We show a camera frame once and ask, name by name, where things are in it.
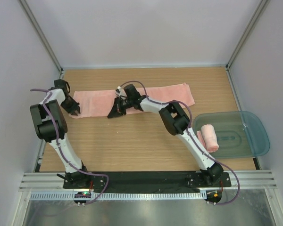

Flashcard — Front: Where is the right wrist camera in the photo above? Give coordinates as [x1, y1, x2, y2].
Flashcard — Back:
[115, 86, 127, 98]

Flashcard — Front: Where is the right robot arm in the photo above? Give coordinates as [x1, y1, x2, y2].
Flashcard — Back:
[108, 83, 224, 186]

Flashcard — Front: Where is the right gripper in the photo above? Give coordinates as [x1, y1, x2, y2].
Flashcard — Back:
[108, 97, 133, 119]

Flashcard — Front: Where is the pink bunny towel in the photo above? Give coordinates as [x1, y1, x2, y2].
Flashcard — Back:
[197, 124, 219, 153]

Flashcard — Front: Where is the white slotted cable duct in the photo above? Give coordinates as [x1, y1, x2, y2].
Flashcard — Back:
[30, 191, 207, 201]

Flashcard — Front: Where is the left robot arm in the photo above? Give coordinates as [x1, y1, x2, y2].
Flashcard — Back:
[30, 79, 91, 188]

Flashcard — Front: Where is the plain pink towel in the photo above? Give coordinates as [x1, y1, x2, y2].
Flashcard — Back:
[73, 82, 196, 119]

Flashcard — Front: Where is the clear blue plastic tray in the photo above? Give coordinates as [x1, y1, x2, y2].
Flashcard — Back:
[193, 111, 270, 159]

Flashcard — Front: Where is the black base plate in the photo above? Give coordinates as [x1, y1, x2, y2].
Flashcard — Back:
[57, 171, 232, 193]

